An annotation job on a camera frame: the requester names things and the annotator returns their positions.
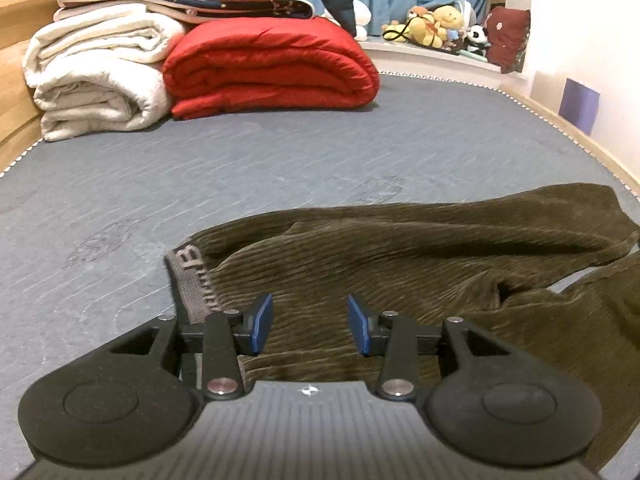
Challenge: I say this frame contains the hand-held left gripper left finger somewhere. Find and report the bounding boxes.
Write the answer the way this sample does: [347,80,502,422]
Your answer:
[107,292,275,402]

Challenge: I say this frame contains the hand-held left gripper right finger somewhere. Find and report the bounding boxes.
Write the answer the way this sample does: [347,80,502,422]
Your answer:
[346,292,517,402]

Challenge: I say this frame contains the olive corduroy pants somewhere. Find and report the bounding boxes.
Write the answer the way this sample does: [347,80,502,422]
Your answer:
[165,183,640,477]

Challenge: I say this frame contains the grey quilted mattress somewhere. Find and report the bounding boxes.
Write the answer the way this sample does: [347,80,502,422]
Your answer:
[0,70,640,480]

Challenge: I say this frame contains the red folded quilt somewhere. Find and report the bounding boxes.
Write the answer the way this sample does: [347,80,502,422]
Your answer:
[162,16,381,121]

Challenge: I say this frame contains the white window ledge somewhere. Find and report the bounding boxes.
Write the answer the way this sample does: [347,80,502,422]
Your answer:
[359,40,529,92]

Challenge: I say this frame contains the small yellow plush toy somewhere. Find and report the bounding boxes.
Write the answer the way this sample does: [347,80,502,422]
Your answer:
[382,20,416,44]

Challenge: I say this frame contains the white folded blanket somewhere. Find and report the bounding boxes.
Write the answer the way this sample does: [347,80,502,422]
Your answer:
[22,2,187,142]

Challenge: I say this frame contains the yellow plush dog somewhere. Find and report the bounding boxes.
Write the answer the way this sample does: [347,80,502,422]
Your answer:
[406,6,449,51]

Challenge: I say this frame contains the panda plush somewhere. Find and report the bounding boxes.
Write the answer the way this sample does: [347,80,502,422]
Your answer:
[464,24,491,57]

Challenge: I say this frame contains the white plush toy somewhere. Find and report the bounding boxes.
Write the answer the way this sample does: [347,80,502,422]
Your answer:
[350,0,374,41]

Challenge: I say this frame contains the yellow plush bear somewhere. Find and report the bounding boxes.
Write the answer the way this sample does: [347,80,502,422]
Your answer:
[432,4,464,32]

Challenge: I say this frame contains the navy starred folded blanket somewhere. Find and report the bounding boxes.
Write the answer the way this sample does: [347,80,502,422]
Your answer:
[52,0,317,24]

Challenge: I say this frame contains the dark red cushion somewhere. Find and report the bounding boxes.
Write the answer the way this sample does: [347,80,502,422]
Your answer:
[484,6,532,75]

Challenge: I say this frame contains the grey striped plush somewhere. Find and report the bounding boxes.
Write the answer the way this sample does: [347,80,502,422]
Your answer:
[454,0,482,27]

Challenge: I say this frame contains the wooden bed frame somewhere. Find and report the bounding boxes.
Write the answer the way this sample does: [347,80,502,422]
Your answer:
[500,87,640,197]

